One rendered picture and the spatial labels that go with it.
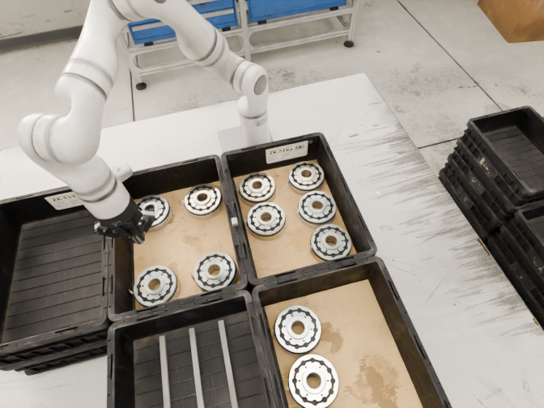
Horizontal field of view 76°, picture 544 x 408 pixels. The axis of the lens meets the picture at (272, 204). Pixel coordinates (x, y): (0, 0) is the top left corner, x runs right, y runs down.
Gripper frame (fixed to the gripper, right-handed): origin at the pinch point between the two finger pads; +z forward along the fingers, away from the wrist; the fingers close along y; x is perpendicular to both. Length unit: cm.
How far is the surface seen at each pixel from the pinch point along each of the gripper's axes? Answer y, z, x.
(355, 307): 44, 15, -24
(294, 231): 36.2, 14.8, -0.7
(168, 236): 3.3, 14.5, 7.0
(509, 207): 125, 51, 6
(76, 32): -76, 94, 276
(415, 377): 50, 12, -41
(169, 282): 3.2, 11.3, -7.4
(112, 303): -7.5, 4.3, -12.2
